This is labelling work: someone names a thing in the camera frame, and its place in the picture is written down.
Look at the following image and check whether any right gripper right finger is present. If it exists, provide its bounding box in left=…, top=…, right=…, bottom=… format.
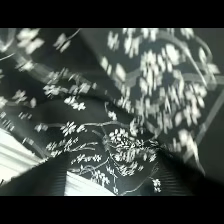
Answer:
left=130, top=152, right=224, bottom=197

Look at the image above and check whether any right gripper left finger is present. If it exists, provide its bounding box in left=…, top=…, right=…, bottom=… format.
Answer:
left=0, top=151, right=72, bottom=197

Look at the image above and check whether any black white-flowered shirt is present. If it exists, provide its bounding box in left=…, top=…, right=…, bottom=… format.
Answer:
left=0, top=27, right=224, bottom=197

